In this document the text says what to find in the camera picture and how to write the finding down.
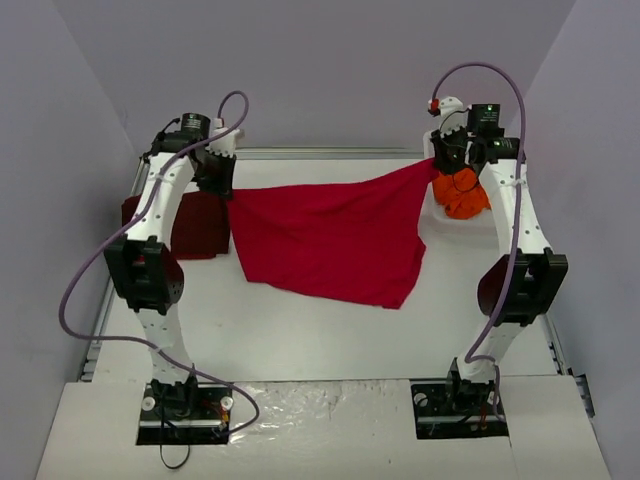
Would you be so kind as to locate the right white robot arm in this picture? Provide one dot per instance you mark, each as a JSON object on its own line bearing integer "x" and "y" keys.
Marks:
{"x": 524, "y": 280}

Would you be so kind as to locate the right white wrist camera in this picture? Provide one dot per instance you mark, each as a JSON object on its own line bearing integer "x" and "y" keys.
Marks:
{"x": 450, "y": 112}

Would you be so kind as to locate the white plastic basket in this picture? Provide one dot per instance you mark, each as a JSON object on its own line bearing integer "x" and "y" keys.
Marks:
{"x": 480, "y": 225}

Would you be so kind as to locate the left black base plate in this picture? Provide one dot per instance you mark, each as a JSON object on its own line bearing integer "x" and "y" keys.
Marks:
{"x": 205, "y": 422}

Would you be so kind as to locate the orange t shirt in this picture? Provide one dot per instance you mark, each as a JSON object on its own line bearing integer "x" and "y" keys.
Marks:
{"x": 460, "y": 195}

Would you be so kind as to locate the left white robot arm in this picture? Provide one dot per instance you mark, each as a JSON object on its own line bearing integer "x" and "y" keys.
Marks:
{"x": 142, "y": 263}

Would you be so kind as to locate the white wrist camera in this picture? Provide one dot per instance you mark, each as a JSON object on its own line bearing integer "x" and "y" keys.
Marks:
{"x": 226, "y": 141}
{"x": 450, "y": 112}

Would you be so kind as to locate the bright red t shirt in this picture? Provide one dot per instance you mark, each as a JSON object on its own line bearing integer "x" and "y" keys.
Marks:
{"x": 352, "y": 242}

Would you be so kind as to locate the dark red folded t shirt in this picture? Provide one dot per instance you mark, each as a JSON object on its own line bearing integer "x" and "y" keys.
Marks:
{"x": 200, "y": 228}

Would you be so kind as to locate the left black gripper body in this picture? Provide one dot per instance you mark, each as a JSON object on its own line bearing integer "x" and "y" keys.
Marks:
{"x": 215, "y": 179}

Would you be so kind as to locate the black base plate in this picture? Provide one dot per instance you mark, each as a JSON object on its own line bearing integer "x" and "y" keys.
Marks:
{"x": 205, "y": 422}
{"x": 439, "y": 415}

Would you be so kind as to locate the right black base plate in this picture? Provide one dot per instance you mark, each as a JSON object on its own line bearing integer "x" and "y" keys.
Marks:
{"x": 439, "y": 415}

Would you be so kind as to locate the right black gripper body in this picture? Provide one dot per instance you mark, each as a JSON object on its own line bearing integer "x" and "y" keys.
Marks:
{"x": 447, "y": 160}

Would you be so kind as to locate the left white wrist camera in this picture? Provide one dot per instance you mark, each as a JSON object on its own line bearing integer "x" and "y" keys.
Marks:
{"x": 226, "y": 141}

